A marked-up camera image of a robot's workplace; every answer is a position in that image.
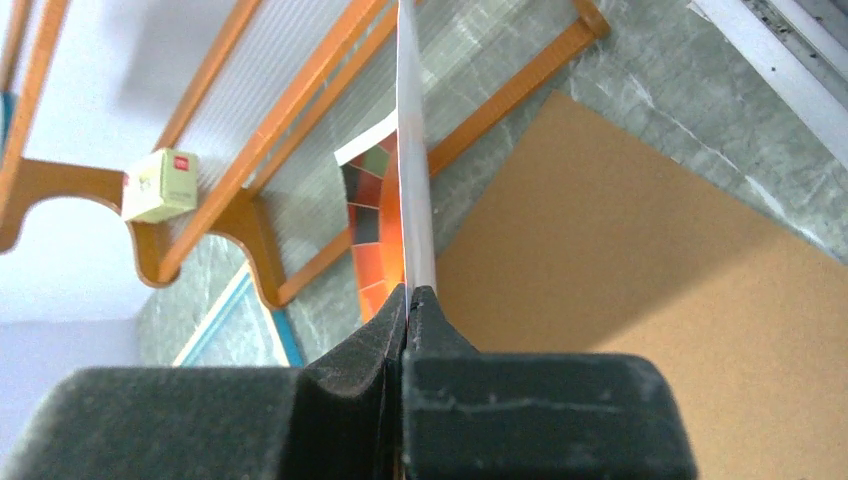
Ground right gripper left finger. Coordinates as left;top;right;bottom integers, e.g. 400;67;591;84
1;285;408;479

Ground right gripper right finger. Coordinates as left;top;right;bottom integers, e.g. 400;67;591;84
401;287;698;479

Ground brown cardboard backing board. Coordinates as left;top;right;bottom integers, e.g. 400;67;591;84
437;93;847;479

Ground hot air balloon photo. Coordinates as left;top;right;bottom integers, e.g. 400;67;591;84
335;1;436;321

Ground blue wooden picture frame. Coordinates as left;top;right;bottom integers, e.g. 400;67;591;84
172;264;305;367

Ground small white green box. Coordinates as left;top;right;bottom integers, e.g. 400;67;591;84
121;148;199;224

